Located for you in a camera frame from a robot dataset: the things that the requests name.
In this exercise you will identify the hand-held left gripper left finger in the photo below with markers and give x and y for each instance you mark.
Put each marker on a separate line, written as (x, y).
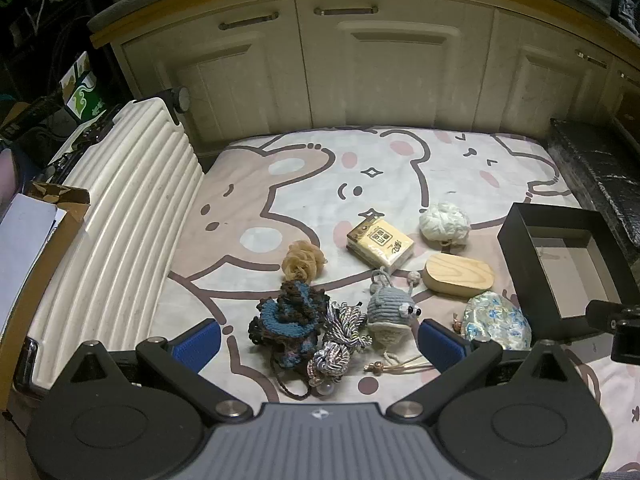
(197, 345)

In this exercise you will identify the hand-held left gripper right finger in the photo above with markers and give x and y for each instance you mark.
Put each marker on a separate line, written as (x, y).
(440, 347)

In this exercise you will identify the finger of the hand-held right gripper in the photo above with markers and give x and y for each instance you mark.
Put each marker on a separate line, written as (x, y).
(602, 311)

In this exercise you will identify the floral fabric pouch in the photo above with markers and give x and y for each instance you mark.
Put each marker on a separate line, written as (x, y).
(495, 322)

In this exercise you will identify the grey crochet toy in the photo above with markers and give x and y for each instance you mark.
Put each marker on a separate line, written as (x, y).
(387, 310)

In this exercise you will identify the oval wooden box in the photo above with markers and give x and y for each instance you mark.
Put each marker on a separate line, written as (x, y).
(457, 272)

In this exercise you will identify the black box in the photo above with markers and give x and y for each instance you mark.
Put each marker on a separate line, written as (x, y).
(515, 255)

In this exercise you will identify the yellow tissue pack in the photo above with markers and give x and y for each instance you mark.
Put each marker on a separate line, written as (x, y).
(380, 240)

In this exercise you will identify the white yarn ball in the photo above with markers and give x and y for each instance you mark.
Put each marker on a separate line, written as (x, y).
(444, 224)

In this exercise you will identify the blue brown crochet piece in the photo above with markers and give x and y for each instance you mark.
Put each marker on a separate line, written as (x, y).
(287, 317)

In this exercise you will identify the black wrapped bundle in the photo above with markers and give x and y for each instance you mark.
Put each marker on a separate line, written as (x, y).
(600, 175)

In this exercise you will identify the white ribbed suitcase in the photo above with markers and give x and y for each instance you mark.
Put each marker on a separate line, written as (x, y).
(125, 210)

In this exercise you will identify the open cardboard box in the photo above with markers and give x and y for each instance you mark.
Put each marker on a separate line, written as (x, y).
(65, 230)

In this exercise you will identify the printed bear blanket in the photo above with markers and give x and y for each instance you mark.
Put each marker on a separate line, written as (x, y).
(310, 200)

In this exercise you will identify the white paper sheet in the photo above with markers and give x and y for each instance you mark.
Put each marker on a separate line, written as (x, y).
(25, 240)

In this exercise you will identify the green patterned box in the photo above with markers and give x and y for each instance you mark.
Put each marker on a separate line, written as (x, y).
(82, 90)

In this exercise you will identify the cream cabinet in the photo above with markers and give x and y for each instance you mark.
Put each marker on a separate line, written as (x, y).
(400, 70)

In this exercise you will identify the dark patterned bag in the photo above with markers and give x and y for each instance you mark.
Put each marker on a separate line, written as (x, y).
(626, 7)

